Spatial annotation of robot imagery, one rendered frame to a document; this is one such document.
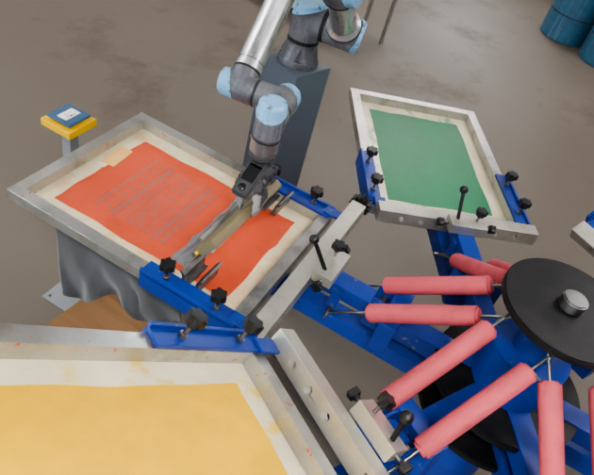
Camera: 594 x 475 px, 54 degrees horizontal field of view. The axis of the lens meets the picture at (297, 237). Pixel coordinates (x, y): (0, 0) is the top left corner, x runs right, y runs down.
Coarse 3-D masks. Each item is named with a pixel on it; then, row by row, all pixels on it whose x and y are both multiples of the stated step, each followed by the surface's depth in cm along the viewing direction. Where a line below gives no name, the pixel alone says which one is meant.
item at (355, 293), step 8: (344, 272) 163; (312, 280) 163; (336, 280) 160; (344, 280) 161; (352, 280) 162; (336, 288) 160; (344, 288) 159; (352, 288) 159; (360, 288) 160; (368, 288) 161; (344, 296) 160; (352, 296) 159; (360, 296) 158; (368, 296) 159; (352, 304) 161; (360, 304) 159
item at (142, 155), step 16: (144, 144) 198; (128, 160) 190; (144, 160) 192; (160, 160) 194; (176, 160) 196; (128, 176) 185; (192, 176) 192; (208, 176) 194; (224, 192) 190; (208, 208) 182; (224, 208) 184; (208, 224) 177; (256, 224) 182; (272, 224) 184; (288, 224) 185; (240, 240) 175; (256, 240) 177; (272, 240) 178
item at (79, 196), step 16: (96, 176) 181; (112, 176) 183; (64, 192) 173; (80, 192) 175; (96, 192) 176; (80, 208) 170; (96, 208) 171; (112, 224) 168; (128, 224) 170; (192, 224) 176; (128, 240) 165; (144, 240) 167; (176, 240) 169; (160, 256) 164; (208, 256) 168; (224, 256) 169; (240, 256) 170; (256, 256) 172; (224, 272) 165; (240, 272) 166; (208, 288) 159; (224, 288) 160
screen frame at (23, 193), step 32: (128, 128) 197; (160, 128) 201; (64, 160) 178; (224, 160) 196; (32, 192) 165; (64, 224) 160; (320, 224) 183; (128, 256) 156; (288, 256) 170; (256, 288) 158
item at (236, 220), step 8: (272, 184) 175; (280, 184) 177; (256, 192) 177; (272, 192) 174; (248, 200) 174; (248, 208) 165; (232, 216) 165; (240, 216) 162; (248, 216) 164; (224, 224) 159; (232, 224) 159; (240, 224) 161; (216, 232) 157; (224, 232) 156; (232, 232) 158; (208, 240) 152; (216, 240) 153; (224, 240) 156; (200, 248) 156; (208, 248) 154; (216, 248) 153
